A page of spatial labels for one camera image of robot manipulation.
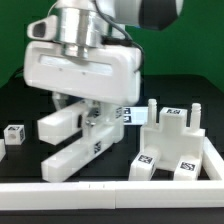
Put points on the flat white tagged plate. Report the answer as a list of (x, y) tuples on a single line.
[(135, 115)]

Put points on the white right fence bar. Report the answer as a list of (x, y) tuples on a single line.
[(212, 162)]

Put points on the white fence bar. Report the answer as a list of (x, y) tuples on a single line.
[(212, 162), (111, 195)]

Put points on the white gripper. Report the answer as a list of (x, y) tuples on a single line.
[(109, 74)]

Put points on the white fence piece left edge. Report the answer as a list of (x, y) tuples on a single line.
[(2, 149)]

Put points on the white chair back frame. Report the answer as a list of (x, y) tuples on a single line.
[(64, 123)]

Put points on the white front fence bar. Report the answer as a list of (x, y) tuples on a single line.
[(111, 195)]

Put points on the small white cube block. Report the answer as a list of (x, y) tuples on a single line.
[(14, 134)]

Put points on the white chair seat block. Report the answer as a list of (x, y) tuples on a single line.
[(168, 134)]

